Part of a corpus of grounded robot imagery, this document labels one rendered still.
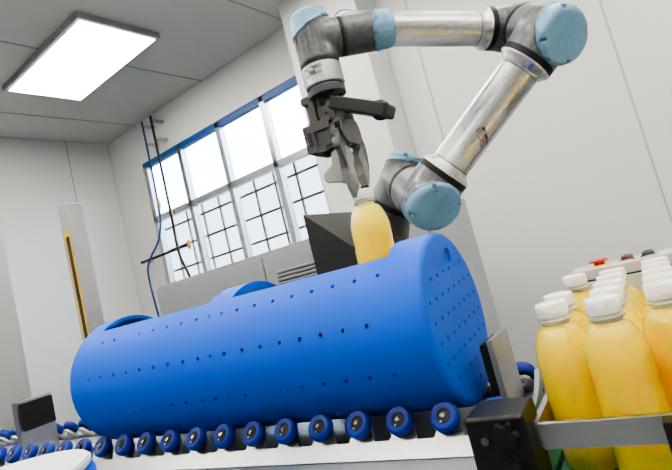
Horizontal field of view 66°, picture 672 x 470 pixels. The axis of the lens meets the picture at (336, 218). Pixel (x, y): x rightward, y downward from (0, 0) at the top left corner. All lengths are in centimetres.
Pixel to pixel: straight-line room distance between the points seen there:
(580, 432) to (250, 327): 54
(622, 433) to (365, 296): 38
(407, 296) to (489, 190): 290
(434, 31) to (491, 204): 253
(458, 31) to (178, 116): 470
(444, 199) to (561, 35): 39
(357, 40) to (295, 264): 201
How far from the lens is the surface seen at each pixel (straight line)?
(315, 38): 100
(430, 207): 111
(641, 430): 68
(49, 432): 181
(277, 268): 298
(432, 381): 80
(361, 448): 91
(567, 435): 69
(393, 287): 80
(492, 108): 114
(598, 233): 349
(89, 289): 208
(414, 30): 119
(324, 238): 123
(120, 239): 648
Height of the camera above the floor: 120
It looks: 6 degrees up
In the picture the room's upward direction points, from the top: 14 degrees counter-clockwise
